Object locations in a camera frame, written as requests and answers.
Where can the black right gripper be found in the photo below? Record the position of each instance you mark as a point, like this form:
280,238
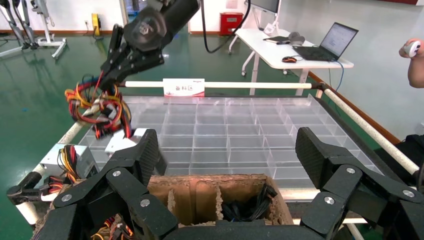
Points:
149,30

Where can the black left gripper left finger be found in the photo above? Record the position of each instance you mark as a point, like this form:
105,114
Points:
99,198

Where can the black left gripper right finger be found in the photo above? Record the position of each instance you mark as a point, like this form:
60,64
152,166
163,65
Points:
364,198

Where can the white handheld controller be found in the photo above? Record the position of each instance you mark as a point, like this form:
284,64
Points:
412,49

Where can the person forearm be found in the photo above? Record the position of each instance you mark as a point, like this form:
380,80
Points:
417,73

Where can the person hand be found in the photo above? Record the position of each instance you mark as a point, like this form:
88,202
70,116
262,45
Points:
404,52

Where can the white red label sign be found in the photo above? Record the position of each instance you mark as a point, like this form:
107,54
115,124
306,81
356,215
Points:
184,87

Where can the white metal stand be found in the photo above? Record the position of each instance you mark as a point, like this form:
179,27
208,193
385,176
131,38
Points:
49,41

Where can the brown cardboard divider box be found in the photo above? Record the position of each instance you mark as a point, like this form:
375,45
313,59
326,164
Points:
198,198

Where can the black robot leg stand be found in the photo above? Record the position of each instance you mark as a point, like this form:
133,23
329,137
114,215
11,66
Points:
24,30

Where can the red cabinet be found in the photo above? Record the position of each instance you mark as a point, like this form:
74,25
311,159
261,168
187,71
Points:
231,23

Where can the clear acrylic divider tray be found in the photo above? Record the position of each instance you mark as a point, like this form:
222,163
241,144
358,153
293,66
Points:
232,132

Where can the white office desk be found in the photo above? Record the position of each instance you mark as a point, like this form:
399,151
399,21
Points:
265,49

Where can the small white desk device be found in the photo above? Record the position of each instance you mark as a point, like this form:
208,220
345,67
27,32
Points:
271,29

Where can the computer monitor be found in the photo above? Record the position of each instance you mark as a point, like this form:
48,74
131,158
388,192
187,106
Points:
265,5

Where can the black notebook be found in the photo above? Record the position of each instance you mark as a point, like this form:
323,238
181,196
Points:
276,39

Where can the orange black mouse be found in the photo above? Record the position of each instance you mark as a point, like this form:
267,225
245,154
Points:
289,59

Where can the black laptop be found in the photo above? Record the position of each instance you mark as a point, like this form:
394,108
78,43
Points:
338,39

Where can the grey headphones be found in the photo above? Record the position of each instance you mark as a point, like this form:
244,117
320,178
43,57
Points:
296,39

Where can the yellow wall device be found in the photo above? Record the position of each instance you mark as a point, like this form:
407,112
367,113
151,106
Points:
96,23

